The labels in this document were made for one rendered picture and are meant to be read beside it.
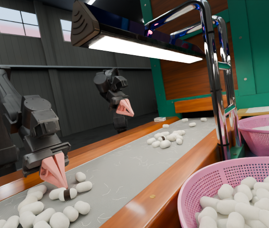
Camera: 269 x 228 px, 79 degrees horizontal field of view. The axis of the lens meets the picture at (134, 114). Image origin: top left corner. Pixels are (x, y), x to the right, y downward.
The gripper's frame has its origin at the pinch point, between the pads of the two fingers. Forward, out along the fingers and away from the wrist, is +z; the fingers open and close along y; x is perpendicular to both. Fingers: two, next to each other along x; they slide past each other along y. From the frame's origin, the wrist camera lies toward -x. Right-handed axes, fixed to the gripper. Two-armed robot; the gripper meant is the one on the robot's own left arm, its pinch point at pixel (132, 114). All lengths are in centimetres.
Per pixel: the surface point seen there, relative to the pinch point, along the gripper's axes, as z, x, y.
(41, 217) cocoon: 20.3, -4.5, -44.3
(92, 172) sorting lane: 13.8, 3.3, -28.4
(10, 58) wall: -622, 239, 127
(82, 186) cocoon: 18.2, -2.4, -35.5
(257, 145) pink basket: 40.4, -16.2, 6.8
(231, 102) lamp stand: 27.7, -23.3, 4.7
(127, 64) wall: -579, 212, 663
